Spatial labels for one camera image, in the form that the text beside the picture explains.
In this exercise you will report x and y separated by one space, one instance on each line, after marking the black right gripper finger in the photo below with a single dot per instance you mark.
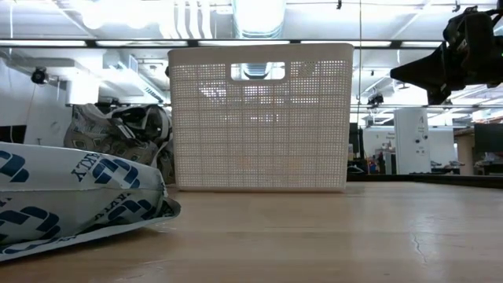
440 94
426 70

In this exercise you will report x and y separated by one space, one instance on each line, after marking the white perforated plastic basket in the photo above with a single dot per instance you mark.
259 149

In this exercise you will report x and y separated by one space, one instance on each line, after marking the white kiosk cabinet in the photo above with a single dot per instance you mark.
412 141

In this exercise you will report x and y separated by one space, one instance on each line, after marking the black monitor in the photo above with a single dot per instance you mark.
489 139

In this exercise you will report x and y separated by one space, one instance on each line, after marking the grey patterned crumpled package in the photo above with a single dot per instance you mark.
118 137

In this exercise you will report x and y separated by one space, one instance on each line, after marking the white pouch blue print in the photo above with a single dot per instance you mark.
70 196

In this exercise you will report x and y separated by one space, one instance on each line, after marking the black ceiling camera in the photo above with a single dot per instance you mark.
39 75
375 99

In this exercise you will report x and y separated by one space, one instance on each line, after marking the silver ventilation duct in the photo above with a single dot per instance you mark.
258 17

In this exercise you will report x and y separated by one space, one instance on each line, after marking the black horizontal frame bar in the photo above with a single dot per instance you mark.
137 43

